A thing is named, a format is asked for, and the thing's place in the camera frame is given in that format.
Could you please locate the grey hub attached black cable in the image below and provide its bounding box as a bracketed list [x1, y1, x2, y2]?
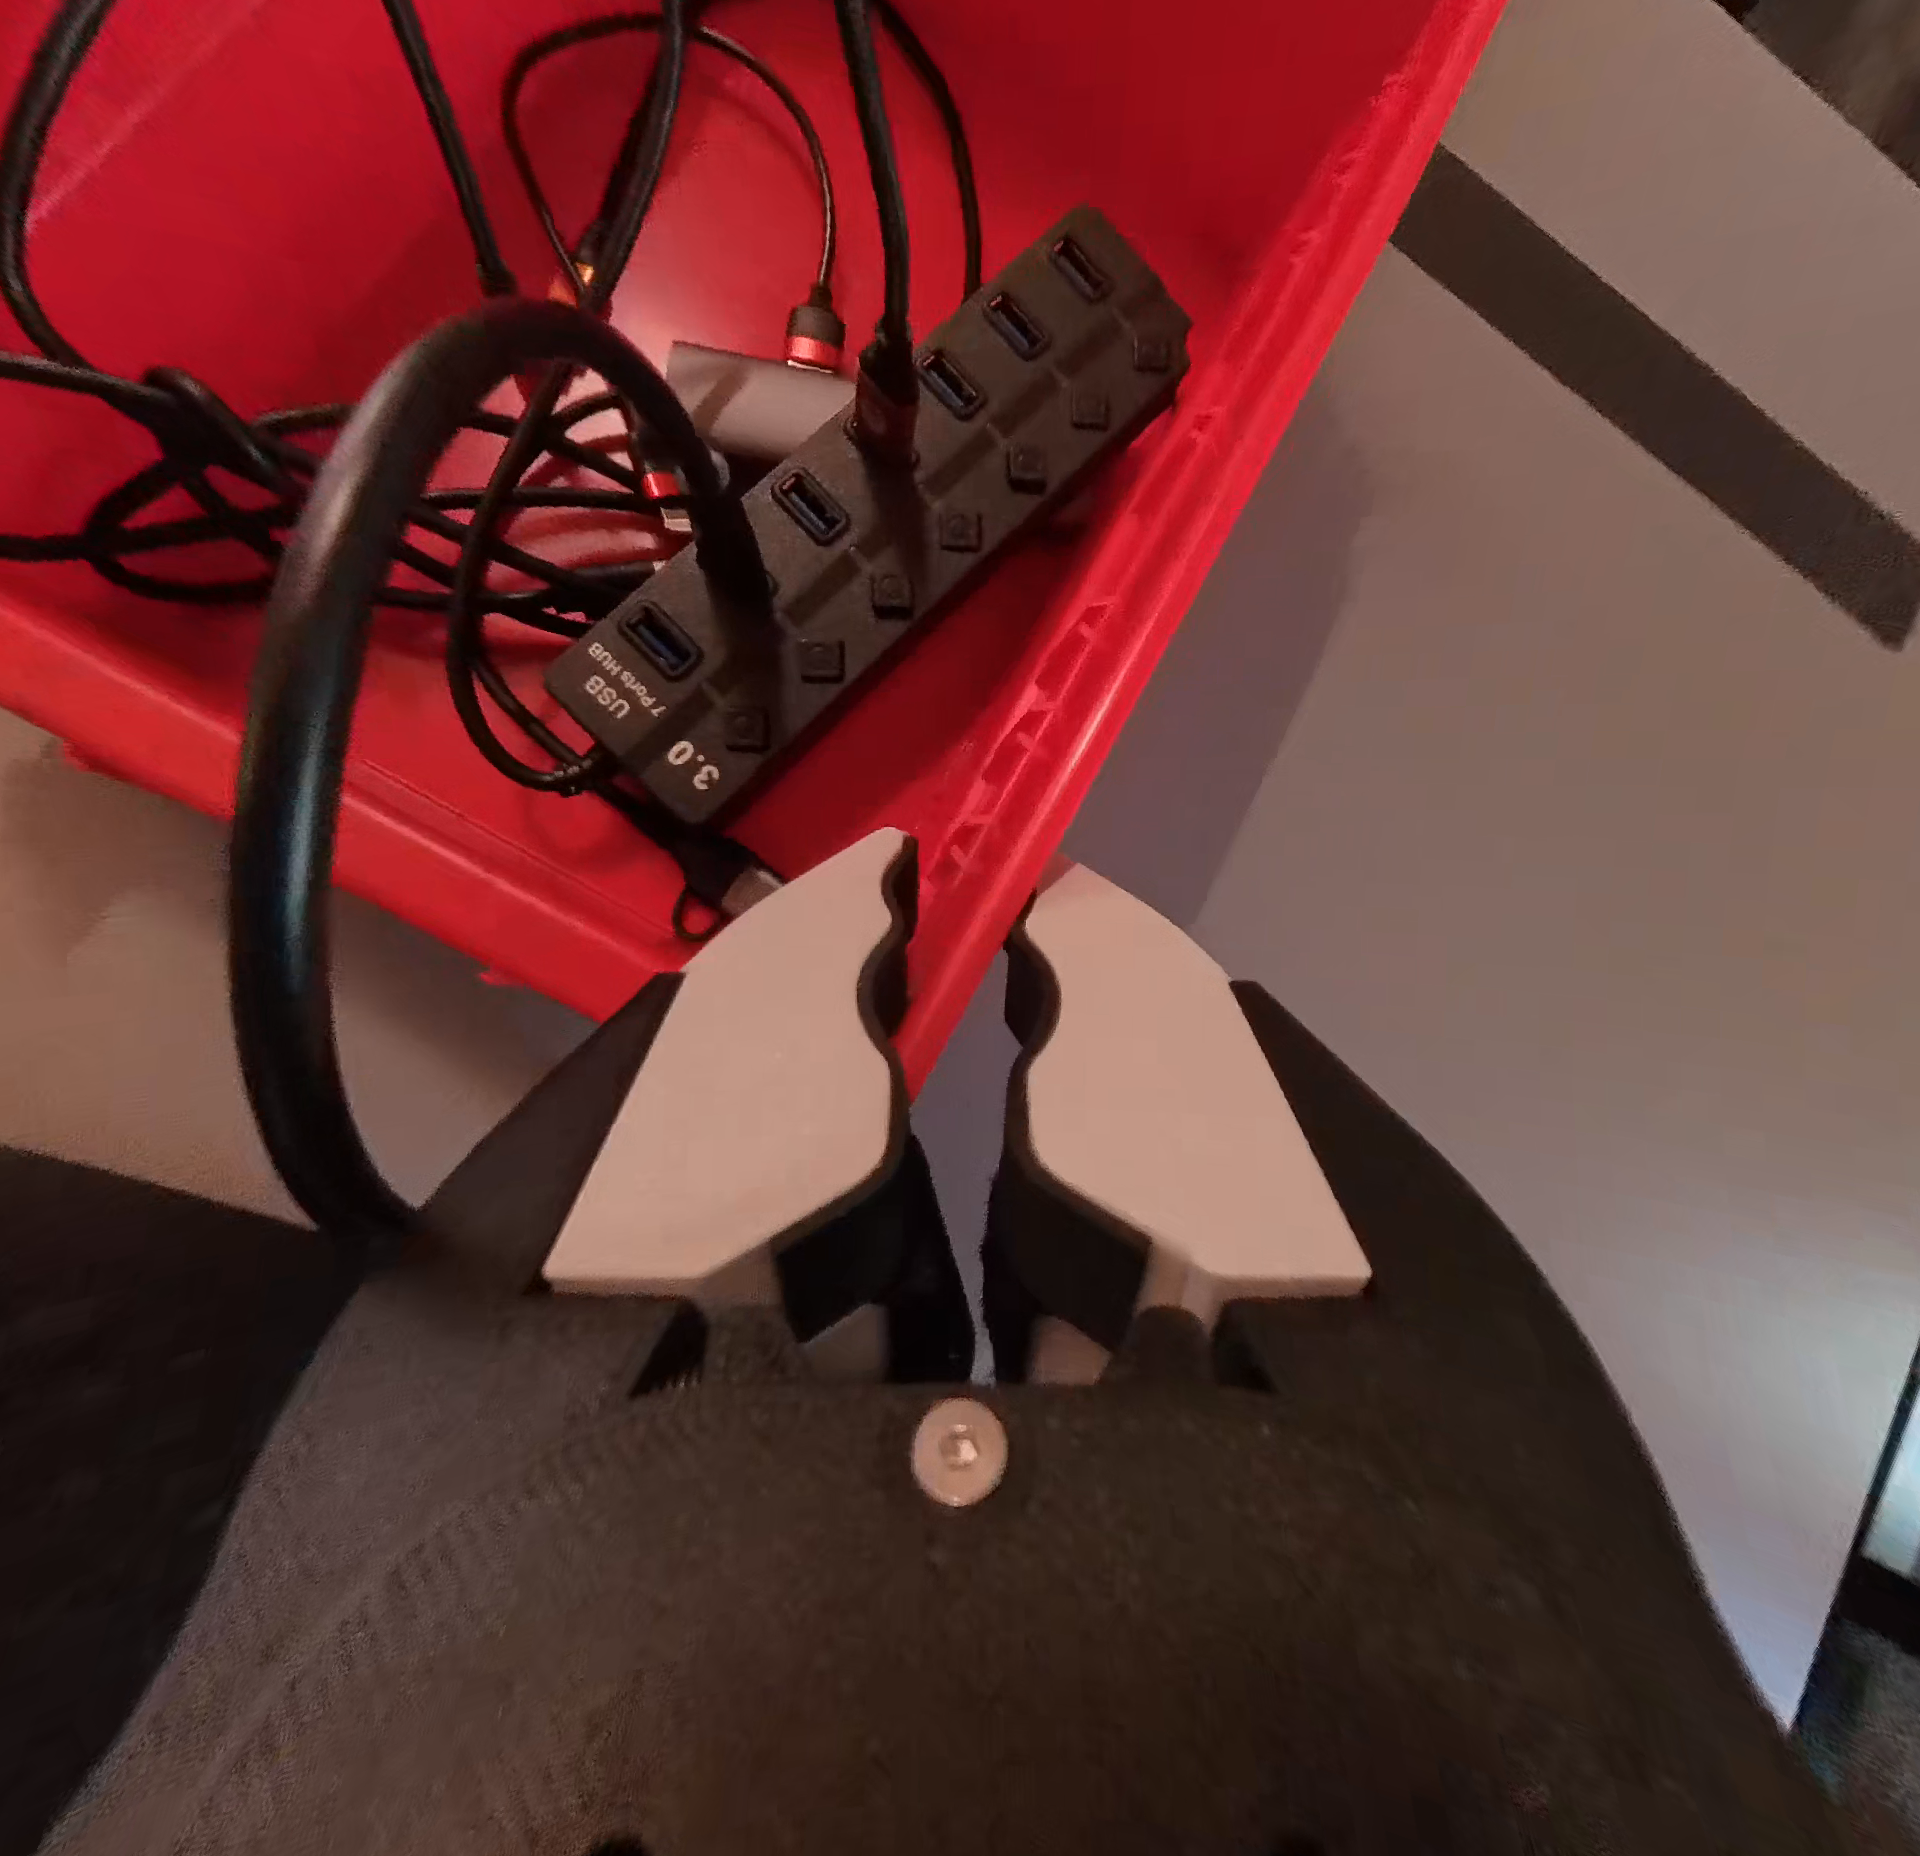
[629, 421, 713, 537]

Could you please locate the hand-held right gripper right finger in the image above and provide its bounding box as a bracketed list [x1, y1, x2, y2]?
[1004, 857, 1375, 1305]

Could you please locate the black USB hub with switches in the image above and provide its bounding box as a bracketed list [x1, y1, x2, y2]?
[544, 205, 1194, 836]

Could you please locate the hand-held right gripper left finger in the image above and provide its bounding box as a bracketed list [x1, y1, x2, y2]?
[537, 828, 919, 1304]

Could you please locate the red plug USB cable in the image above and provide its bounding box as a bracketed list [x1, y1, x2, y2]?
[501, 26, 845, 379]

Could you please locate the grey USB hub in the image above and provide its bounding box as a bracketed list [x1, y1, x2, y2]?
[665, 337, 865, 451]

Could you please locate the red plastic bin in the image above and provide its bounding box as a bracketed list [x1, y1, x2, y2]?
[0, 0, 1540, 1094]

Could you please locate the black USB cable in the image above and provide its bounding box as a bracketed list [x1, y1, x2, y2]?
[231, 300, 773, 1247]

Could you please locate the person's black printed shirt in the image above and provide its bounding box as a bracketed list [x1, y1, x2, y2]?
[0, 1142, 391, 1856]

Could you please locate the orange plug USB cable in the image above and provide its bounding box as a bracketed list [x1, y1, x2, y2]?
[822, 0, 923, 455]
[549, 0, 692, 314]

